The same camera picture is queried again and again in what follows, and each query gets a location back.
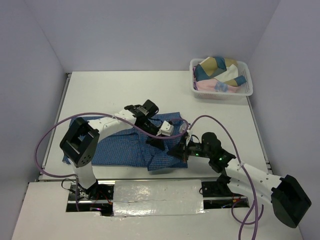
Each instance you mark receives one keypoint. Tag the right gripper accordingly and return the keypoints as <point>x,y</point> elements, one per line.
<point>181,152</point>

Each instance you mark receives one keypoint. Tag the pink shirt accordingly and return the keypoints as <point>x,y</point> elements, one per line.
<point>223,81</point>

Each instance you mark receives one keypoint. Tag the white plastic laundry basket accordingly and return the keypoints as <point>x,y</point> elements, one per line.
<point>245,90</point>

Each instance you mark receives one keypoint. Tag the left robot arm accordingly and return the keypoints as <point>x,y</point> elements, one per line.
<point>80,142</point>

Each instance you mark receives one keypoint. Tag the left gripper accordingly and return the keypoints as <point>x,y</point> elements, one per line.
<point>158,143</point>

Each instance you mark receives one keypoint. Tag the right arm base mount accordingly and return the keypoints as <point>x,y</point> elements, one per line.
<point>217,195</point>

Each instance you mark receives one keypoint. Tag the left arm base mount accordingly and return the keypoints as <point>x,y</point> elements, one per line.
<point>101,203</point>

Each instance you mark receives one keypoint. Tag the teal tan patterned shirt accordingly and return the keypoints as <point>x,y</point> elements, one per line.
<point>210,64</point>

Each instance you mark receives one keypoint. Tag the silver foil tape panel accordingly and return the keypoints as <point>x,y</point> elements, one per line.
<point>157,198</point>

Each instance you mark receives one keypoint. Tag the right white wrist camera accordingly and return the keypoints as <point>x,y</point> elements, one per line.
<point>187,133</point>

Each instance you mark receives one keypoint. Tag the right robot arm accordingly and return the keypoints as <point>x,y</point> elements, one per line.
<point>285,194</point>

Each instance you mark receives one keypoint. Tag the blue checked long sleeve shirt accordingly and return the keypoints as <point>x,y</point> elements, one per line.
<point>129,148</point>

